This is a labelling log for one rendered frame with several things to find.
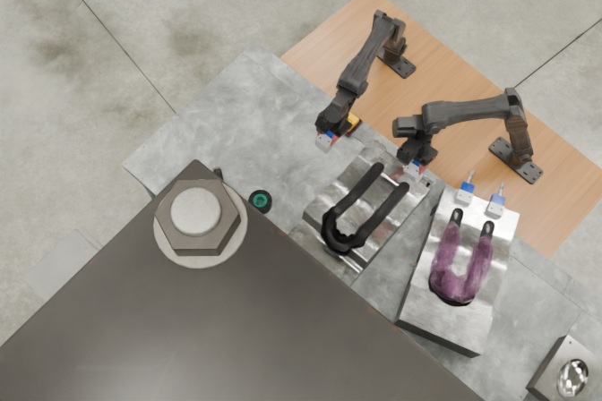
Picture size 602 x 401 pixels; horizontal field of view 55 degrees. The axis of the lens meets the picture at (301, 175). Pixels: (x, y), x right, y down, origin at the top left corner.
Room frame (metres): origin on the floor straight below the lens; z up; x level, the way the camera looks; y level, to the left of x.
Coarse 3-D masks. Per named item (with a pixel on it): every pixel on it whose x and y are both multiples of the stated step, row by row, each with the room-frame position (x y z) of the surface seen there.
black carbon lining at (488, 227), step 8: (456, 208) 0.68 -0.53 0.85; (456, 216) 0.65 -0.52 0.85; (456, 224) 0.62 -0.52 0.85; (488, 224) 0.63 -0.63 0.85; (488, 232) 0.60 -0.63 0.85; (432, 288) 0.40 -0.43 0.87; (440, 296) 0.37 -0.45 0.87; (448, 304) 0.34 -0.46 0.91; (456, 304) 0.35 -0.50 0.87; (464, 304) 0.35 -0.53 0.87
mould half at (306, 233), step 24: (360, 168) 0.79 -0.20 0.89; (384, 168) 0.79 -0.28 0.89; (336, 192) 0.69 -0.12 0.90; (384, 192) 0.71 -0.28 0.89; (408, 192) 0.71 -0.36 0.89; (312, 216) 0.60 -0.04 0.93; (360, 216) 0.61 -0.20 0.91; (408, 216) 0.65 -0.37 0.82; (312, 240) 0.54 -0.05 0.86; (384, 240) 0.53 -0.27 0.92; (336, 264) 0.46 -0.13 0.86; (360, 264) 0.46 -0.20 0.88
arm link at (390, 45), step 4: (384, 16) 1.19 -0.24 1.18; (388, 16) 1.20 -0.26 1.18; (388, 20) 1.18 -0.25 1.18; (392, 36) 1.13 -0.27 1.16; (388, 40) 1.18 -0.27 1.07; (392, 40) 1.14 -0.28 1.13; (400, 40) 1.25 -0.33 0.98; (404, 40) 1.27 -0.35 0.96; (384, 44) 1.24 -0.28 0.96; (388, 44) 1.21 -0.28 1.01; (392, 44) 1.20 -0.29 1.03; (396, 44) 1.22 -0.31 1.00; (400, 44) 1.25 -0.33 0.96; (384, 48) 1.26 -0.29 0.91; (388, 48) 1.25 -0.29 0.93; (392, 48) 1.23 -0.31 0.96; (396, 48) 1.23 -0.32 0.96; (400, 48) 1.25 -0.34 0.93; (392, 52) 1.24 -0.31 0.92; (396, 52) 1.23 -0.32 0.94
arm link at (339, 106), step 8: (344, 88) 0.94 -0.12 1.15; (360, 88) 0.92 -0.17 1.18; (336, 96) 0.90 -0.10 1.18; (344, 96) 0.90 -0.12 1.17; (352, 96) 0.91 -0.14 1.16; (360, 96) 0.92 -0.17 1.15; (336, 104) 0.86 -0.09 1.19; (344, 104) 0.87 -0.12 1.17; (328, 112) 0.85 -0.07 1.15; (336, 112) 0.85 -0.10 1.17; (344, 112) 0.86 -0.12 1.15; (328, 120) 0.84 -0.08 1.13; (336, 120) 0.83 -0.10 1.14
